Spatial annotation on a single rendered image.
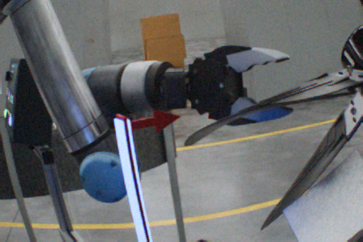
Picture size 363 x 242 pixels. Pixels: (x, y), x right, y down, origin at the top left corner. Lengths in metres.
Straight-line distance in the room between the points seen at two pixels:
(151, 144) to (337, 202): 2.13
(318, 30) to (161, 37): 2.85
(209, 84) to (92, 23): 4.15
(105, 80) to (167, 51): 7.89
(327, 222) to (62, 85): 0.43
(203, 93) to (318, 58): 6.33
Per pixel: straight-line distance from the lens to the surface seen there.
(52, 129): 1.17
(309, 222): 0.74
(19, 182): 2.44
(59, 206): 1.14
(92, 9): 4.91
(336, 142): 0.86
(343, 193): 0.74
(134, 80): 0.84
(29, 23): 0.76
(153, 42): 8.72
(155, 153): 2.82
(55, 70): 0.75
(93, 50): 4.92
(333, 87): 0.67
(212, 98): 0.79
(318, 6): 7.13
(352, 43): 0.81
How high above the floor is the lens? 1.29
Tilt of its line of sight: 10 degrees down
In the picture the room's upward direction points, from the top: 7 degrees counter-clockwise
